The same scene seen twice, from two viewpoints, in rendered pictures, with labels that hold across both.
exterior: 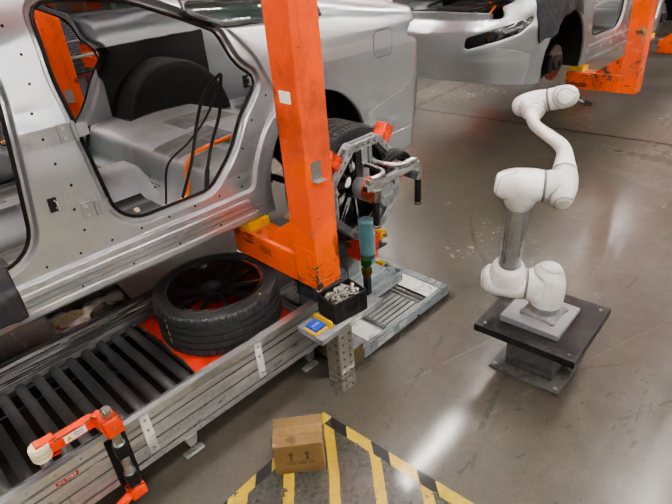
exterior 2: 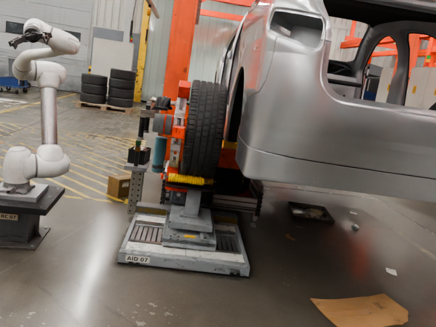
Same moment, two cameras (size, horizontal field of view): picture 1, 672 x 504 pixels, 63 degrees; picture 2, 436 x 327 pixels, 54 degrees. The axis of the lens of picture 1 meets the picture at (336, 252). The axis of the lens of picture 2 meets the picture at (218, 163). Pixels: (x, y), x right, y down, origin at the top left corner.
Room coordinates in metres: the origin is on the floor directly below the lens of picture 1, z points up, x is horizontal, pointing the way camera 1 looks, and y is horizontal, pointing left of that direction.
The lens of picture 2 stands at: (4.76, -2.30, 1.20)
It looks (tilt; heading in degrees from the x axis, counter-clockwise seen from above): 11 degrees down; 128
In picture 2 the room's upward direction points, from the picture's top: 9 degrees clockwise
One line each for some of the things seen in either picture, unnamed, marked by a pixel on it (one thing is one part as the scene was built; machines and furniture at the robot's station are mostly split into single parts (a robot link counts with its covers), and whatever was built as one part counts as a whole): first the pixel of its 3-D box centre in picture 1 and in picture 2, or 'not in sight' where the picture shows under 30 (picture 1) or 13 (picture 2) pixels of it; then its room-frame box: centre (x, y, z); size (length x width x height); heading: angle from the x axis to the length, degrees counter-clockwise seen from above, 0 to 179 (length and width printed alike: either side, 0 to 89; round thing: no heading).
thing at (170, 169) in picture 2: (362, 243); (177, 178); (2.75, -0.16, 0.48); 0.16 x 0.12 x 0.17; 43
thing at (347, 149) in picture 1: (363, 187); (178, 126); (2.72, -0.18, 0.85); 0.54 x 0.07 x 0.54; 133
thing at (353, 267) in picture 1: (347, 260); (193, 202); (2.85, -0.07, 0.32); 0.40 x 0.30 x 0.28; 133
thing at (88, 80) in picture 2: not in sight; (108, 89); (-4.57, 4.59, 0.55); 1.40 x 0.80 x 1.09; 45
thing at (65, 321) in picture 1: (92, 312); (309, 212); (2.98, 1.64, 0.02); 0.52 x 0.42 x 0.04; 127
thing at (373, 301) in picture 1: (341, 314); (138, 163); (2.15, 0.00, 0.44); 0.43 x 0.17 x 0.03; 133
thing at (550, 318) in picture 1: (546, 305); (15, 185); (2.18, -1.03, 0.36); 0.22 x 0.18 x 0.06; 134
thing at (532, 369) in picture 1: (539, 339); (15, 215); (2.17, -1.01, 0.15); 0.50 x 0.50 x 0.30; 47
